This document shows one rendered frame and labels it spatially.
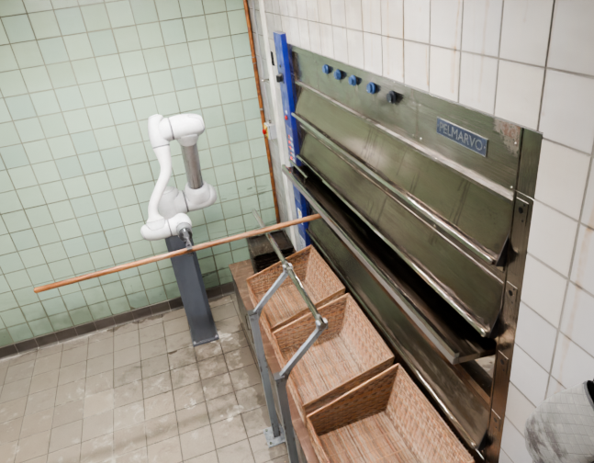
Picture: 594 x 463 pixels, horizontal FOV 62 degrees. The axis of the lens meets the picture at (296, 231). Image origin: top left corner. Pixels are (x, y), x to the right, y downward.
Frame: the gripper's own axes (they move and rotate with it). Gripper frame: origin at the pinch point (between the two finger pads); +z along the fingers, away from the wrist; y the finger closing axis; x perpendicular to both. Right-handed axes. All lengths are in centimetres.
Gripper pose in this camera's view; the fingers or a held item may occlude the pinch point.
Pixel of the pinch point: (189, 249)
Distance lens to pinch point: 273.6
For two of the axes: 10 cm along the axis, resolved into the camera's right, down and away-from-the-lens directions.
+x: -9.4, 2.5, -2.2
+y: 1.1, 8.6, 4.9
